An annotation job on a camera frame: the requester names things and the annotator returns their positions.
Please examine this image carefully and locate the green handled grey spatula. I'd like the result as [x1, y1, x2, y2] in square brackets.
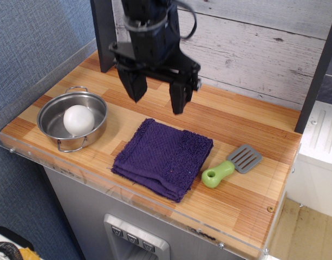
[201, 144, 263, 189]

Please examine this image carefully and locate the black braided hose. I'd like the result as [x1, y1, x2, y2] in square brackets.
[0, 241, 22, 260]

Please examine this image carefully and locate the stainless steel pot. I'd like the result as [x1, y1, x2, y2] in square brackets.
[37, 86, 108, 153]

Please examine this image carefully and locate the silver dispenser button panel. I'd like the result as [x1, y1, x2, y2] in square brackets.
[103, 213, 171, 259]

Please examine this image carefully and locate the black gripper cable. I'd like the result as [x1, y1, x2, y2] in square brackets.
[176, 0, 198, 40]

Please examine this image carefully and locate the yellow object bottom left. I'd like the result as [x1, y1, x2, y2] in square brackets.
[19, 248, 41, 260]

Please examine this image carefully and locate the dark vertical post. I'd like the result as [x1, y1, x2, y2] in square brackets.
[90, 0, 116, 73]
[294, 24, 332, 134]

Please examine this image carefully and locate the grey toy fridge cabinet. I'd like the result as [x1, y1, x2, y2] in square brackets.
[42, 165, 256, 260]

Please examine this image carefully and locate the dark right vertical post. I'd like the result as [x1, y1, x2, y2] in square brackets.
[294, 24, 332, 134]

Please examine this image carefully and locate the dark left vertical post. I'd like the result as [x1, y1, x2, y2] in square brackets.
[90, 0, 116, 73]

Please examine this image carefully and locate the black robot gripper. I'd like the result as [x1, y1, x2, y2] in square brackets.
[109, 1, 201, 115]

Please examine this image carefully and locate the white side unit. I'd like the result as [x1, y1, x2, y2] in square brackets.
[285, 101, 332, 217]

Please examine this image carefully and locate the white egg-shaped ball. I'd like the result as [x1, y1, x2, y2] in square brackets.
[63, 105, 95, 137]

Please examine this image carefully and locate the clear acrylic table guard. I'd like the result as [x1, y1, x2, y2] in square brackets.
[0, 37, 302, 258]

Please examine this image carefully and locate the purple towel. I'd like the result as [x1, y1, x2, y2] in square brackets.
[112, 119, 213, 203]

